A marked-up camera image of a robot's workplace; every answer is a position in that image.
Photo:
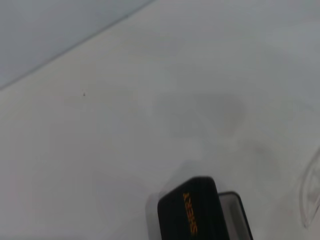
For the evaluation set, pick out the black glasses case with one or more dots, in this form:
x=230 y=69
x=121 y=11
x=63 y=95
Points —
x=190 y=215

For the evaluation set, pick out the clear white glasses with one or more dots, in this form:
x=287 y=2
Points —
x=312 y=195

